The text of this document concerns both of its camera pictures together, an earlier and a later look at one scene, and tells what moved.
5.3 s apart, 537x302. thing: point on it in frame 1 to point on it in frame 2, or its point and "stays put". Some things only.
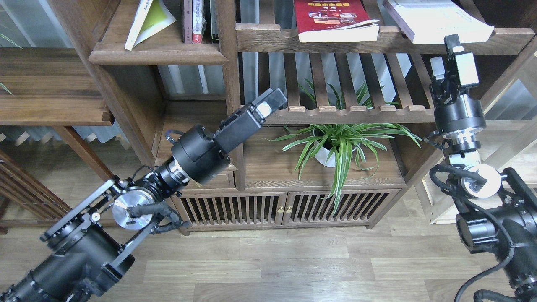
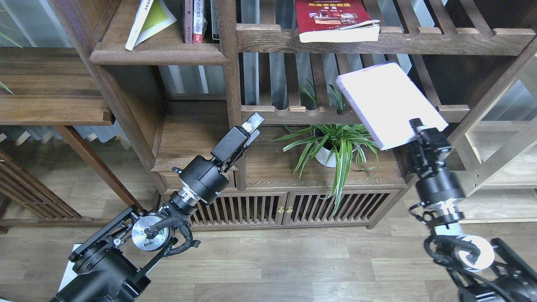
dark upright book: (215, 21) stays put
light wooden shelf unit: (509, 140) stays put
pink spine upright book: (188, 21) stays put
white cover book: (429, 21) to (388, 99)
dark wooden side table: (52, 87) stays put
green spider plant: (363, 95) to (339, 141)
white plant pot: (321, 155) stays put
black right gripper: (459, 117) to (435, 185)
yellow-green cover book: (152, 16) stays put
